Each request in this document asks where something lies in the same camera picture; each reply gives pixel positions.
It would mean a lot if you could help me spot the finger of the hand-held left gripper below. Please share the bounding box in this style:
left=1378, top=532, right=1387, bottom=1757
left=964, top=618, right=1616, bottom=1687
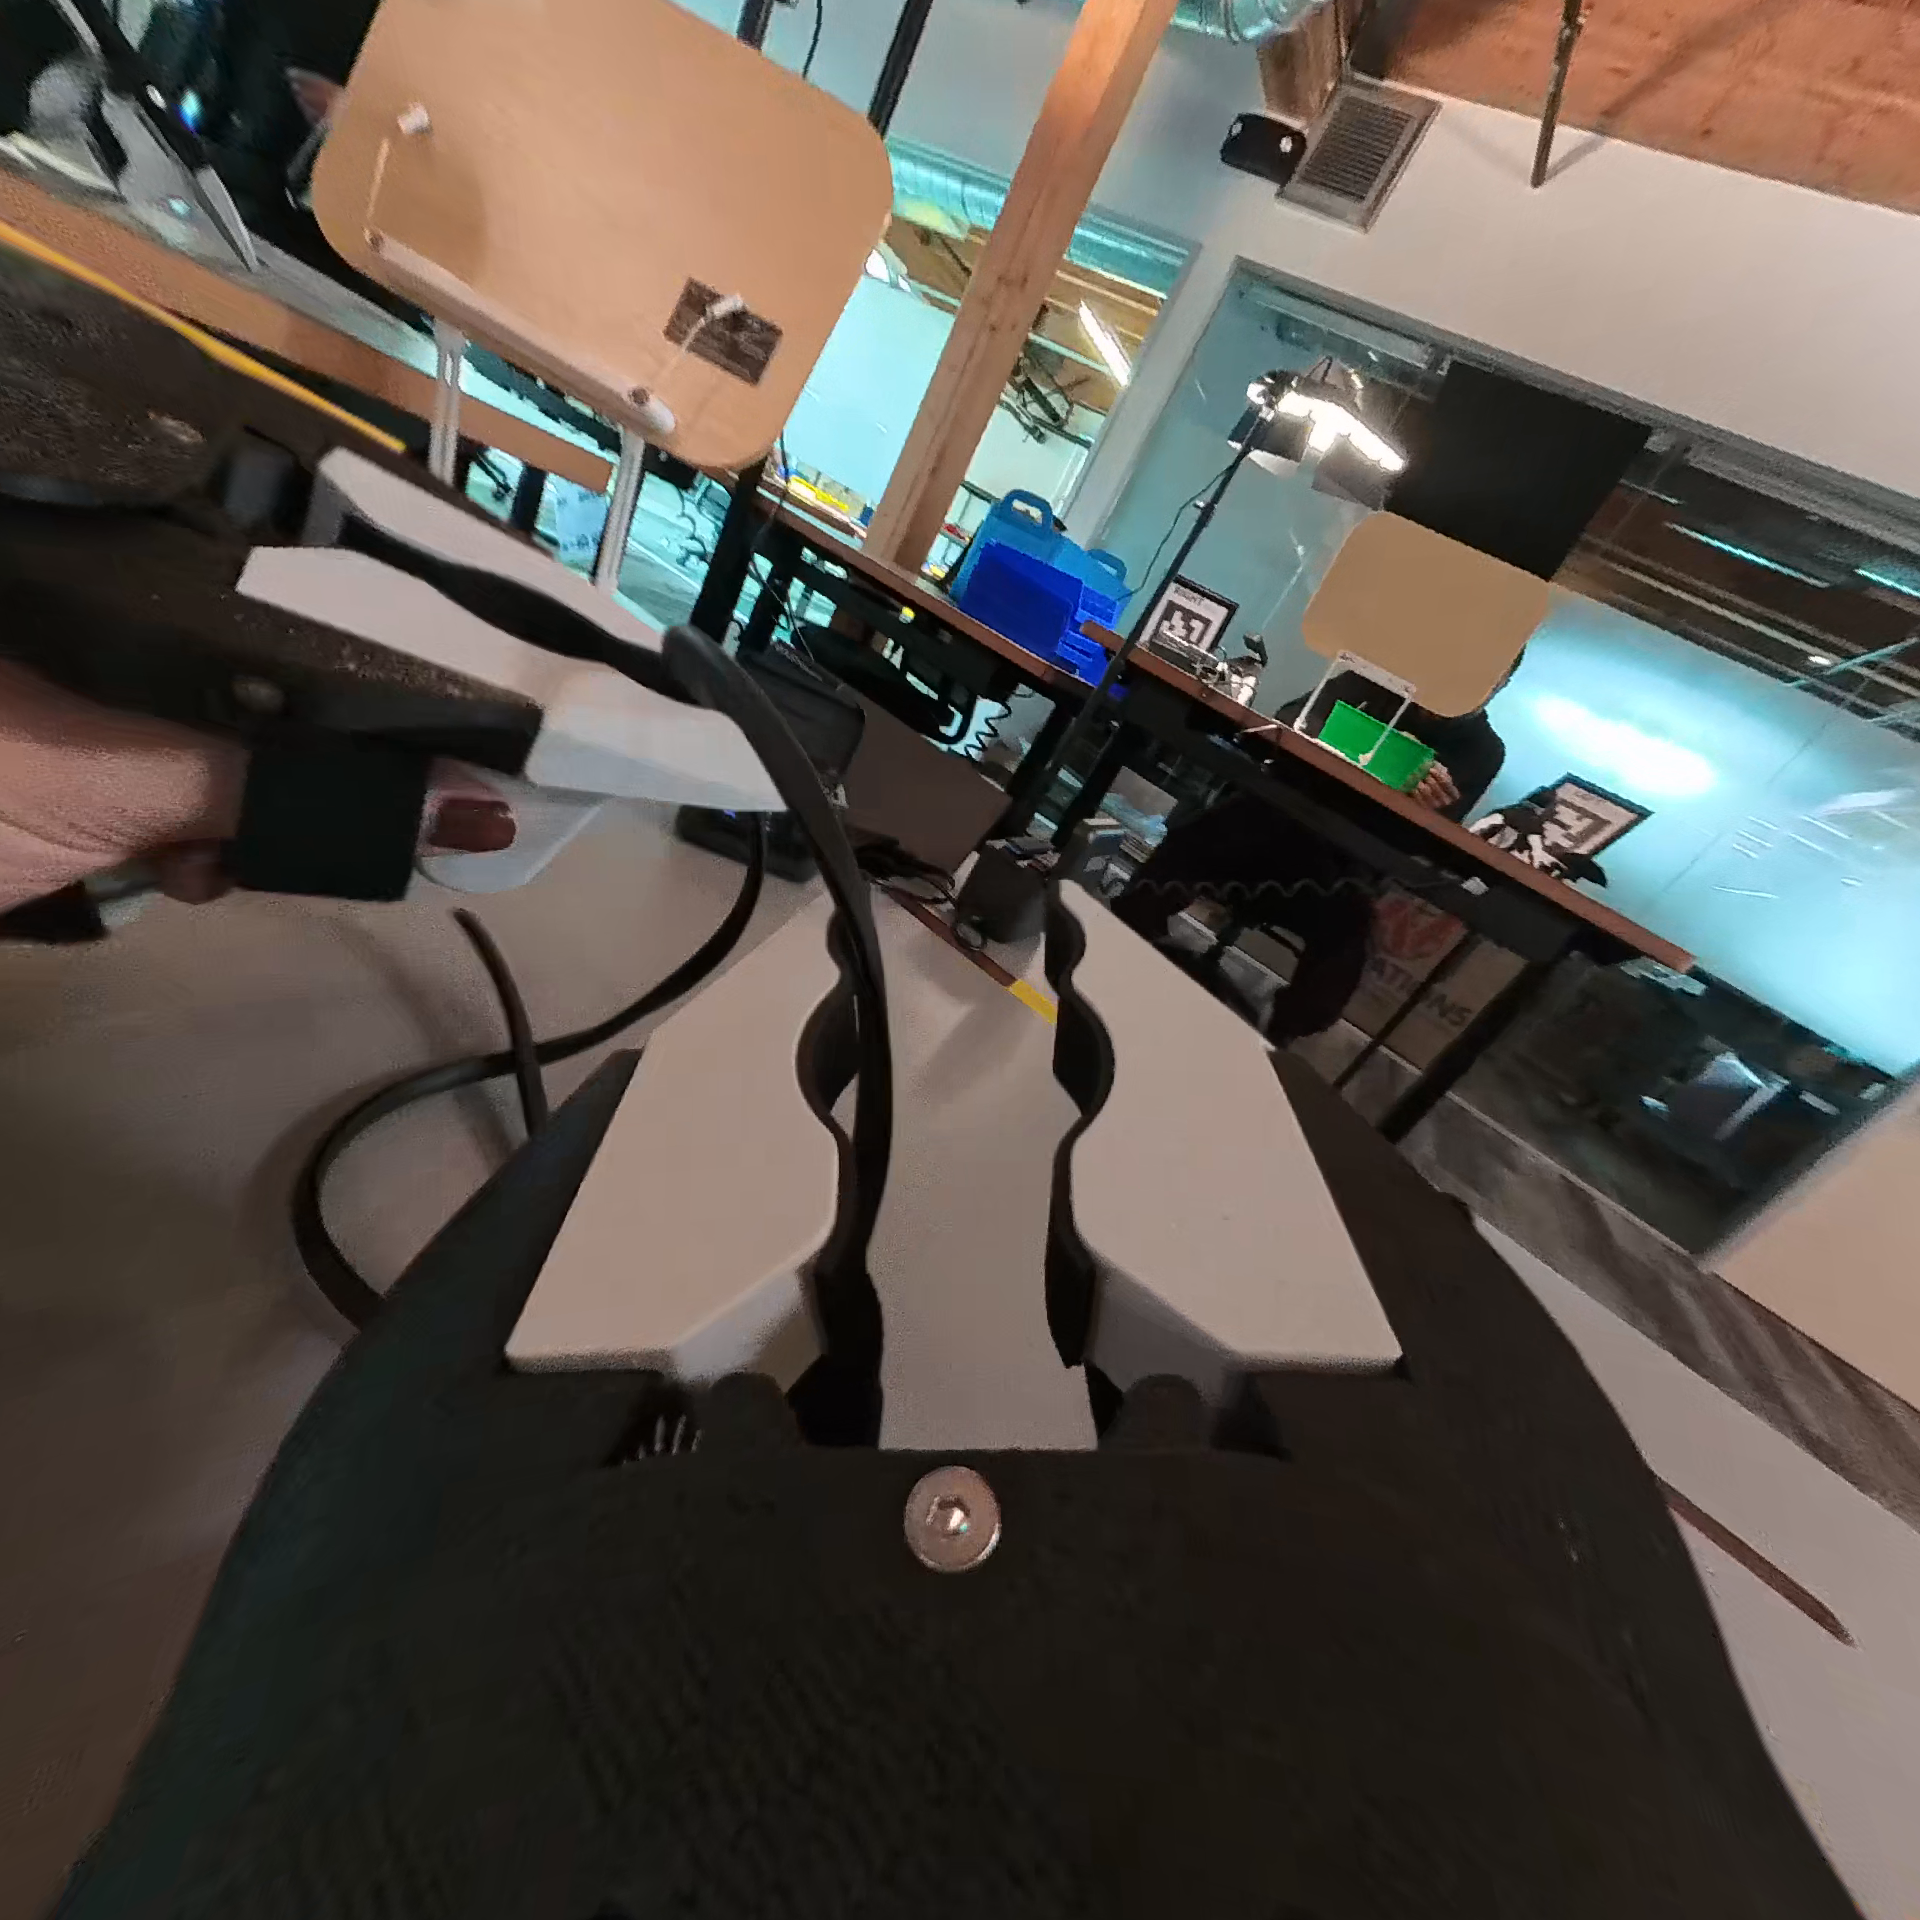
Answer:
left=237, top=548, right=791, bottom=894
left=307, top=449, right=664, bottom=653

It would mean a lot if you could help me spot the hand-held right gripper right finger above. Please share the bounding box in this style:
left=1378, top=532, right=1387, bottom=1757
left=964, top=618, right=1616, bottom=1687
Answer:
left=1045, top=880, right=1404, bottom=1449

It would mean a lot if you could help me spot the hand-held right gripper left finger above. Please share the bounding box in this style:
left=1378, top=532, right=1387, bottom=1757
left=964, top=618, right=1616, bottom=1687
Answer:
left=506, top=902, right=887, bottom=1449

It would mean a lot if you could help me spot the black cable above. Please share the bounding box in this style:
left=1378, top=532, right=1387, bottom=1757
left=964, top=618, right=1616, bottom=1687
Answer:
left=290, top=626, right=900, bottom=1330

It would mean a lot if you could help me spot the person's left hand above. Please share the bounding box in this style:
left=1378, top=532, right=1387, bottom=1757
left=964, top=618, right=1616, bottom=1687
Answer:
left=0, top=660, right=524, bottom=915

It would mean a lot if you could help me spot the black portable power station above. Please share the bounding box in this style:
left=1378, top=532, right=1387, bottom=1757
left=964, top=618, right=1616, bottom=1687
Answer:
left=675, top=653, right=865, bottom=866

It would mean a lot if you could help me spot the black battery charger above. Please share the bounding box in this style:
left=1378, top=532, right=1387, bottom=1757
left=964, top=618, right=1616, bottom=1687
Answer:
left=959, top=839, right=1082, bottom=948

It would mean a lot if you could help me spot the large wooden book stand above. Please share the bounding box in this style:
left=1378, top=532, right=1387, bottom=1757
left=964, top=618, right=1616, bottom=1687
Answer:
left=307, top=0, right=896, bottom=588

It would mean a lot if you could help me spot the blue plastic case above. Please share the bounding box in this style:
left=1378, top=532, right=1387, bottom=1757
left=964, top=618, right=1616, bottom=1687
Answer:
left=949, top=486, right=1132, bottom=674

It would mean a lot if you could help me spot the long wooden table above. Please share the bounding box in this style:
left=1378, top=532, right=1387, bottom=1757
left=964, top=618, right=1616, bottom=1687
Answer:
left=752, top=481, right=1697, bottom=1142

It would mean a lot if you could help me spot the green plastic bin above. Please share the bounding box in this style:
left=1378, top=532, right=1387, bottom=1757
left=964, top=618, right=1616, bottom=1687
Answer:
left=1317, top=697, right=1435, bottom=791

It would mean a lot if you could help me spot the framed tag sign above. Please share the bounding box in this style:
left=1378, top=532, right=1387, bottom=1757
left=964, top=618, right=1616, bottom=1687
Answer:
left=1469, top=771, right=1651, bottom=888
left=1146, top=576, right=1239, bottom=662

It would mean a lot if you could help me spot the brown tape strip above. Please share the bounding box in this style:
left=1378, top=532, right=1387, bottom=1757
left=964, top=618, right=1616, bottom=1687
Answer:
left=1666, top=1484, right=1856, bottom=1643

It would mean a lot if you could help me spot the studio light on stand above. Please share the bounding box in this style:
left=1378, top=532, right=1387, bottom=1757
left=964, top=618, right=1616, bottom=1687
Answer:
left=1036, top=359, right=1411, bottom=843

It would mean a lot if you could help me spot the metal air vent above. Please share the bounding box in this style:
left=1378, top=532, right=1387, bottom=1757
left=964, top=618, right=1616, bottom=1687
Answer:
left=1276, top=74, right=1443, bottom=229

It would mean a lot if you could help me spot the black hanging rod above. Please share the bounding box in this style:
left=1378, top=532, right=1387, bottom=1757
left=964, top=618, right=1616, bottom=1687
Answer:
left=1533, top=0, right=1595, bottom=188

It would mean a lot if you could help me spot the wooden post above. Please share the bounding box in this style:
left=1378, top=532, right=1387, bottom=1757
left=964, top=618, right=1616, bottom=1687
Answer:
left=869, top=0, right=1189, bottom=563

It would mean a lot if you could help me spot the black wall panel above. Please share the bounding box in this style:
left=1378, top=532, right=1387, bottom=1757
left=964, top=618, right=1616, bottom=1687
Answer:
left=1387, top=359, right=1651, bottom=576

